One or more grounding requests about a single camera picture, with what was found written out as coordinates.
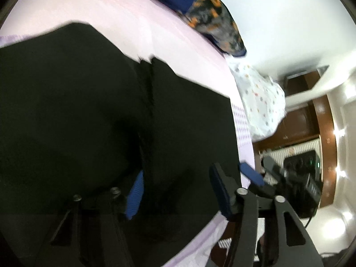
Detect black pants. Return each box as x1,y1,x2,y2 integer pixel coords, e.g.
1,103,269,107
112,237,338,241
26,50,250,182
1,24,240,266

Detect white radiator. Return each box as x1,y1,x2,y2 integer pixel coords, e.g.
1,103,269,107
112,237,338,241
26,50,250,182
260,138,322,164

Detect dark wooden cabinet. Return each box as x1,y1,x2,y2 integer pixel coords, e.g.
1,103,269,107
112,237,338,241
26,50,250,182
253,71,339,209

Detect white confetti patterned duvet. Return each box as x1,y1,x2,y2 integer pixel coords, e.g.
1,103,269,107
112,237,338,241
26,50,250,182
231,65,286,142

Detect pink purple checked bedsheet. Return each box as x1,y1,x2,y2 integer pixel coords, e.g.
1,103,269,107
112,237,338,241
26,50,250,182
1,0,253,266

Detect blue floral plush blanket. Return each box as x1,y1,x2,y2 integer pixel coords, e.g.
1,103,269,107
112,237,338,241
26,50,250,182
158,0,247,57

